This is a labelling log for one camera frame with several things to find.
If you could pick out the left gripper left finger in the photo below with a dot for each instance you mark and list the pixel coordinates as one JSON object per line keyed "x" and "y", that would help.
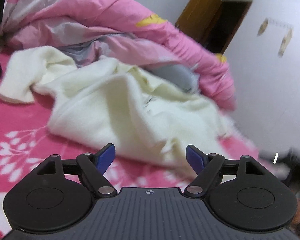
{"x": 59, "y": 193}

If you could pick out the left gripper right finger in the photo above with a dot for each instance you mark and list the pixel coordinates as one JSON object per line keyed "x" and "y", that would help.
{"x": 241, "y": 193}

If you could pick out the cream white fleece sweater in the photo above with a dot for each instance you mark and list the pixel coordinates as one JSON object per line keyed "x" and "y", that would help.
{"x": 146, "y": 118}

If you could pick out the pink grey floral duvet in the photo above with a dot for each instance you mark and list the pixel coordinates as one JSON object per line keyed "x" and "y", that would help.
{"x": 86, "y": 30}

